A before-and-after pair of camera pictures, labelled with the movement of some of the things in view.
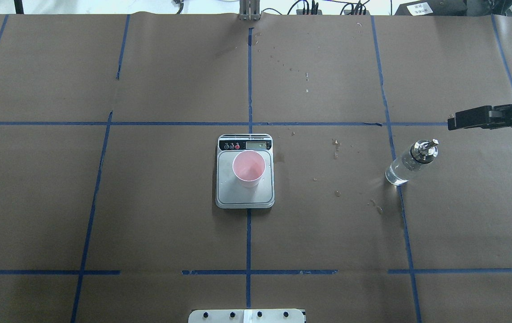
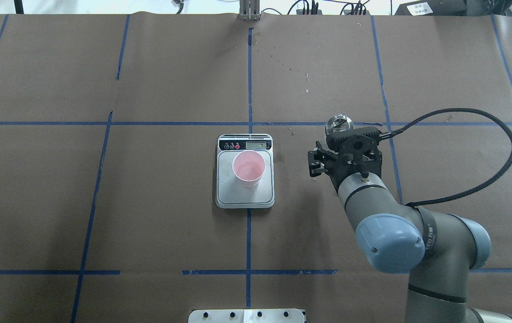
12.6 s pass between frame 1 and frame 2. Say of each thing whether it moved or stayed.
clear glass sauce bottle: moved
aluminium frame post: stayed
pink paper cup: stayed
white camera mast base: stayed
